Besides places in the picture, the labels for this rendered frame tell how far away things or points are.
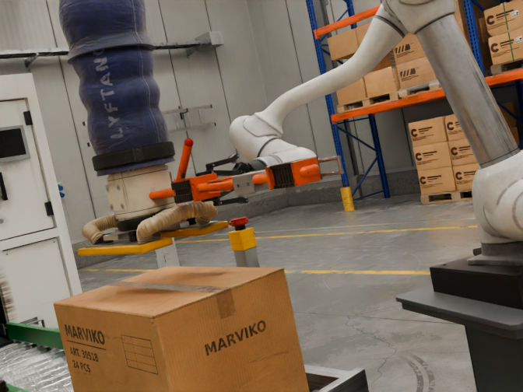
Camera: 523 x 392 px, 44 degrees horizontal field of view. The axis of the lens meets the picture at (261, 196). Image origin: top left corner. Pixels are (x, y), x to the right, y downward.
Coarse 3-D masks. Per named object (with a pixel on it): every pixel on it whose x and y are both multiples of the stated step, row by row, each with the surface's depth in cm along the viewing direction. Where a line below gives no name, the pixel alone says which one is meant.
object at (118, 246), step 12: (108, 240) 178; (120, 240) 178; (132, 240) 168; (156, 240) 163; (168, 240) 164; (84, 252) 180; (96, 252) 175; (108, 252) 170; (120, 252) 166; (132, 252) 161; (144, 252) 159
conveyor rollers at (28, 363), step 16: (0, 352) 319; (16, 352) 315; (32, 352) 304; (48, 352) 299; (64, 352) 294; (0, 368) 292; (16, 368) 287; (32, 368) 276; (48, 368) 271; (64, 368) 266; (16, 384) 260; (32, 384) 256; (48, 384) 251; (64, 384) 246
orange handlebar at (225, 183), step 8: (304, 168) 130; (312, 168) 131; (232, 176) 152; (256, 176) 140; (264, 176) 138; (304, 176) 131; (200, 184) 155; (208, 184) 153; (216, 184) 150; (224, 184) 148; (232, 184) 146; (152, 192) 171; (160, 192) 168; (168, 192) 165; (200, 192) 156; (216, 192) 151
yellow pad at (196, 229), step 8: (192, 224) 180; (208, 224) 176; (216, 224) 175; (224, 224) 177; (160, 232) 185; (168, 232) 182; (176, 232) 179; (184, 232) 176; (192, 232) 174; (200, 232) 171; (208, 232) 173
